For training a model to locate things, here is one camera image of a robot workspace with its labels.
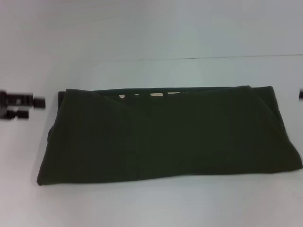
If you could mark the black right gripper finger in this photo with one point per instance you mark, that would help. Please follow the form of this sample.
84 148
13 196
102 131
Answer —
301 94

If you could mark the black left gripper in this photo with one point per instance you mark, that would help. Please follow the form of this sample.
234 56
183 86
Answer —
3 104

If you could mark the dark green shirt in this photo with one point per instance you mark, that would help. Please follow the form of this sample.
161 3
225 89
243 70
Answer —
165 137

